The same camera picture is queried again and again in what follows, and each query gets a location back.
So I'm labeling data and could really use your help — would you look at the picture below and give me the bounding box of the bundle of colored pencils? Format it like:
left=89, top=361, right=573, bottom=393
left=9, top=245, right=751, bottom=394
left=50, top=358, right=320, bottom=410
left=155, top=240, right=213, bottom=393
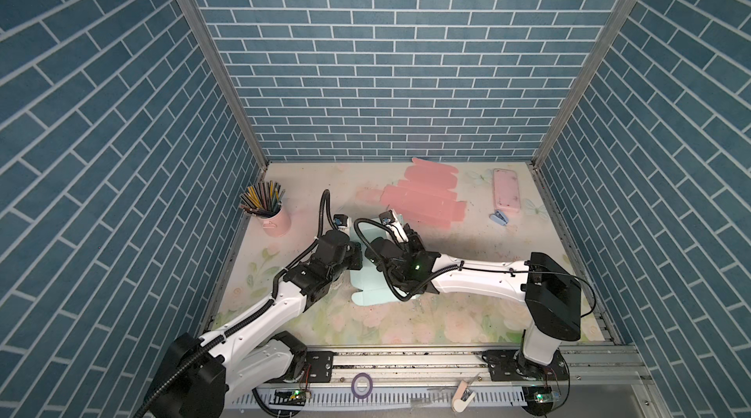
left=240, top=181, right=283, bottom=218

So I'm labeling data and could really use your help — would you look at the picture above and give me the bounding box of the pink pencil case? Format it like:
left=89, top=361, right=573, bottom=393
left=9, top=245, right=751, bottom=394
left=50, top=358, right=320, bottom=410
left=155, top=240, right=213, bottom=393
left=492, top=169, right=521, bottom=214

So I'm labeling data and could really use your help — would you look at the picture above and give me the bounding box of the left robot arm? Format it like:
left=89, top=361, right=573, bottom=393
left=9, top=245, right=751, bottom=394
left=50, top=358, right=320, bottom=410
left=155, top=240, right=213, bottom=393
left=134, top=191, right=362, bottom=417

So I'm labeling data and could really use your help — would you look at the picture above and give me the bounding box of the pink paper box sheet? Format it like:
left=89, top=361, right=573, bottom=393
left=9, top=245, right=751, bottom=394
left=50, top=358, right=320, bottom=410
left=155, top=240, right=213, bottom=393
left=381, top=158, right=467, bottom=230

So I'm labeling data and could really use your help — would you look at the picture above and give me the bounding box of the mint green paper box sheet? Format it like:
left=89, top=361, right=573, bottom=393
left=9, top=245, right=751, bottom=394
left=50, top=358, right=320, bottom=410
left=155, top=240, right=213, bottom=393
left=350, top=217, right=405, bottom=307

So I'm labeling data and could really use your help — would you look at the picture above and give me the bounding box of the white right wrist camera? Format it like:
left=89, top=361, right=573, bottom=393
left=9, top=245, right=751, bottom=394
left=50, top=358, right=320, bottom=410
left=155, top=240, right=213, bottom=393
left=379, top=210, right=408, bottom=244

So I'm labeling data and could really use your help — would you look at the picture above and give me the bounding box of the aluminium front rail frame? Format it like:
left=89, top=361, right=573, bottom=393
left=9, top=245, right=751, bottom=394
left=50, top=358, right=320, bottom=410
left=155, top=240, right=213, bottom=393
left=223, top=344, right=668, bottom=417

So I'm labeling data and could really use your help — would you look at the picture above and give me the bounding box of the pink metal pencil bucket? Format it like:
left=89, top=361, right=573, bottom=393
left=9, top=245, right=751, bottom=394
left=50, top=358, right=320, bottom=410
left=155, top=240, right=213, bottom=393
left=256, top=205, right=291, bottom=237

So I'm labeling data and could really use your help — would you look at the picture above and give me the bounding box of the purple tape roll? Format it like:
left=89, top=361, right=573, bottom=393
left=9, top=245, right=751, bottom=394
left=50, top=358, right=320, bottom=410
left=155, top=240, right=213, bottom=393
left=350, top=372, right=374, bottom=400

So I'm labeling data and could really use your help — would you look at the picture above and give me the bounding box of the white pink clip tool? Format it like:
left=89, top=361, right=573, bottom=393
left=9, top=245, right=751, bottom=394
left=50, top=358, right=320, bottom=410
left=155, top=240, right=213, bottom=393
left=451, top=381, right=476, bottom=413

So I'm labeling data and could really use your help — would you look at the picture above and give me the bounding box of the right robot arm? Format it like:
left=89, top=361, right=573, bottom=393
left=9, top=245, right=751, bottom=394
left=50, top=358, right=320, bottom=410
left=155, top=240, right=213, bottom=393
left=356, top=230, right=591, bottom=366

